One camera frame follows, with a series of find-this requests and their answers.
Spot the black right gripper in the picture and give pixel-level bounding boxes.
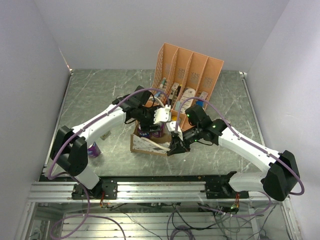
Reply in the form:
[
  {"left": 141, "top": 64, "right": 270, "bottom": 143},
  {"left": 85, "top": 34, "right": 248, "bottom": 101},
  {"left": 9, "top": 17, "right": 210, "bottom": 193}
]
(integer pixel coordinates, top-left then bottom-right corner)
[{"left": 166, "top": 124, "right": 202, "bottom": 155}]

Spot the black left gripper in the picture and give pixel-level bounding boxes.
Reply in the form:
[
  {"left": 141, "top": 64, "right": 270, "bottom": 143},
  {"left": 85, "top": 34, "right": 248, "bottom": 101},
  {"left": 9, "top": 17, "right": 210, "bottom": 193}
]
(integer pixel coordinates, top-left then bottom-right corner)
[{"left": 136, "top": 105, "right": 163, "bottom": 133}]

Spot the canvas bag with rope handles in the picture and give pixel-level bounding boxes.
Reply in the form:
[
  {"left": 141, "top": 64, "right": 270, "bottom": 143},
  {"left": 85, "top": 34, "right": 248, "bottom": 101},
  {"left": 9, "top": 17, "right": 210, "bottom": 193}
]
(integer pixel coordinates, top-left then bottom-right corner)
[{"left": 129, "top": 96, "right": 176, "bottom": 157}]

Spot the purple Fanta can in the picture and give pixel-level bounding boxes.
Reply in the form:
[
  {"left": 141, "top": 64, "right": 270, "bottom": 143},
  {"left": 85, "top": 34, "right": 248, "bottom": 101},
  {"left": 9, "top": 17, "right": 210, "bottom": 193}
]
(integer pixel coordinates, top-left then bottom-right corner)
[
  {"left": 87, "top": 141, "right": 101, "bottom": 158},
  {"left": 137, "top": 125, "right": 151, "bottom": 139}
]

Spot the purple soda can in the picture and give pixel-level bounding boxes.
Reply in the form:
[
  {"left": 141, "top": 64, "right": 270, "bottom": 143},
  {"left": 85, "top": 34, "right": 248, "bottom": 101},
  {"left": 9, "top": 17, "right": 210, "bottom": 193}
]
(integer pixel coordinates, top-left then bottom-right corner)
[{"left": 151, "top": 123, "right": 165, "bottom": 138}]

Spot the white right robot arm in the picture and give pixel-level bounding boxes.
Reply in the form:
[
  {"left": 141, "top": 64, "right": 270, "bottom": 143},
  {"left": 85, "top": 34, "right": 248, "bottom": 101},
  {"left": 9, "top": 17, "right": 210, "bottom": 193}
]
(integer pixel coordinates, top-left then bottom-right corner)
[{"left": 166, "top": 105, "right": 300, "bottom": 202}]

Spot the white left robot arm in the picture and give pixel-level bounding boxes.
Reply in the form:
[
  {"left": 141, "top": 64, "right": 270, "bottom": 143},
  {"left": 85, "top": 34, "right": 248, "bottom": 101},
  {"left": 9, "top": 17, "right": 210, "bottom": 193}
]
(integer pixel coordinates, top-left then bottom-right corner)
[{"left": 47, "top": 86, "right": 159, "bottom": 199}]

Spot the black marker pen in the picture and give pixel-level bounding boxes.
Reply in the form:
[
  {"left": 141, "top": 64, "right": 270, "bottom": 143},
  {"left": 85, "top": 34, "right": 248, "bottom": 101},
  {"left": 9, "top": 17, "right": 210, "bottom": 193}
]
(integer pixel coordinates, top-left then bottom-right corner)
[{"left": 168, "top": 82, "right": 180, "bottom": 106}]

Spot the small white red box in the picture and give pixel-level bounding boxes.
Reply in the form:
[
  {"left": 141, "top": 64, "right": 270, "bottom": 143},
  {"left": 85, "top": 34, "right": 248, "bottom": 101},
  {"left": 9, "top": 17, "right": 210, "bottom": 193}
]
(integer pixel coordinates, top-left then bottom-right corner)
[{"left": 100, "top": 131, "right": 111, "bottom": 141}]

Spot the blue small box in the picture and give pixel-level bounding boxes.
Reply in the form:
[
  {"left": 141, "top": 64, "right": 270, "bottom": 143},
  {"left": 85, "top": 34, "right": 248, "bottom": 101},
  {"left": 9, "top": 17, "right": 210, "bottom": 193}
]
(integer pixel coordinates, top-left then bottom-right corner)
[{"left": 196, "top": 100, "right": 204, "bottom": 107}]

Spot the white oval labelled pouch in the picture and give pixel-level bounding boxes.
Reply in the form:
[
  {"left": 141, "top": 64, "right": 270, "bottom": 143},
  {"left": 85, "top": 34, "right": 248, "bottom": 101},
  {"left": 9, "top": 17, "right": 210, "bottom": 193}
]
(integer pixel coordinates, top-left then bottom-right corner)
[{"left": 180, "top": 88, "right": 196, "bottom": 113}]

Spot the peach plastic desk organizer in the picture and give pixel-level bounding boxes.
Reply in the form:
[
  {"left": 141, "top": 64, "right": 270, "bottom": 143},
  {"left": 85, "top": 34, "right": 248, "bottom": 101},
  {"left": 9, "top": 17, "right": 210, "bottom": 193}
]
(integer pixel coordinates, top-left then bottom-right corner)
[{"left": 151, "top": 43, "right": 224, "bottom": 116}]

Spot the pink small box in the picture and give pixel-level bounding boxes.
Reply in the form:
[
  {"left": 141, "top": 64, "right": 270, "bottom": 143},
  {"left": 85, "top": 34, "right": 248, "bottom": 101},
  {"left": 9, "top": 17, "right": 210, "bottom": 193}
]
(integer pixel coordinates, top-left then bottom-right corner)
[{"left": 199, "top": 91, "right": 209, "bottom": 100}]

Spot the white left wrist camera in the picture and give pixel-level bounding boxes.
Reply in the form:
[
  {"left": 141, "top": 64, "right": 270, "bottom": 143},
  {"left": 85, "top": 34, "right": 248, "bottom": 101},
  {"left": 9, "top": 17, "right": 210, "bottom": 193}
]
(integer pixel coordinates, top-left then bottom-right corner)
[{"left": 153, "top": 105, "right": 172, "bottom": 125}]

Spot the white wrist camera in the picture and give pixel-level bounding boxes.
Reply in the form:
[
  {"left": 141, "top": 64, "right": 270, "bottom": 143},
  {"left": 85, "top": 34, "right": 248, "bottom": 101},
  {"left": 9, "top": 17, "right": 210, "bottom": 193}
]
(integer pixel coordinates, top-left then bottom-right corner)
[
  {"left": 153, "top": 105, "right": 172, "bottom": 125},
  {"left": 166, "top": 121, "right": 182, "bottom": 133}
]

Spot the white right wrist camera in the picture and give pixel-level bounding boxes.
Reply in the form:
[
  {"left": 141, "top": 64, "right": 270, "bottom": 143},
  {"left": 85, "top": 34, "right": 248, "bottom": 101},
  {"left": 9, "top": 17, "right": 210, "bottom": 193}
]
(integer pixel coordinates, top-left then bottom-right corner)
[{"left": 166, "top": 121, "right": 182, "bottom": 133}]

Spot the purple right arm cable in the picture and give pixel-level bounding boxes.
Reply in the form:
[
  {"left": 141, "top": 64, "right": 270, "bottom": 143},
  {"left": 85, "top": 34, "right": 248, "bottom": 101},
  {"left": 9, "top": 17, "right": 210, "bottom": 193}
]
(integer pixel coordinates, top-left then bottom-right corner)
[{"left": 166, "top": 96, "right": 305, "bottom": 240}]

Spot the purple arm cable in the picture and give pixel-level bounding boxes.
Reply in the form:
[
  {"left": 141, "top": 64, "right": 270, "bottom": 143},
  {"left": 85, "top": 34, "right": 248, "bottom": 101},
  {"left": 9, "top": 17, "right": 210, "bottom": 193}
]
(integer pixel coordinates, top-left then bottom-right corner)
[
  {"left": 46, "top": 87, "right": 172, "bottom": 240},
  {"left": 166, "top": 96, "right": 305, "bottom": 240}
]

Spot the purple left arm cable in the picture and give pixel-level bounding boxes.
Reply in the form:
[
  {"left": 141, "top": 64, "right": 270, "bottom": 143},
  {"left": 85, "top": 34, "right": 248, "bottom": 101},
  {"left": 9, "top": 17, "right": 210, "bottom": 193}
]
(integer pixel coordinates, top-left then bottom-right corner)
[{"left": 46, "top": 87, "right": 172, "bottom": 240}]

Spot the aluminium mounting rail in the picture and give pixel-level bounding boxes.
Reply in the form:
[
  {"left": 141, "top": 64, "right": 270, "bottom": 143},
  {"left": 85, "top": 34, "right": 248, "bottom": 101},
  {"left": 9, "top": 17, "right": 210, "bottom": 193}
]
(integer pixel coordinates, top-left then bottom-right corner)
[{"left": 27, "top": 181, "right": 291, "bottom": 203}]

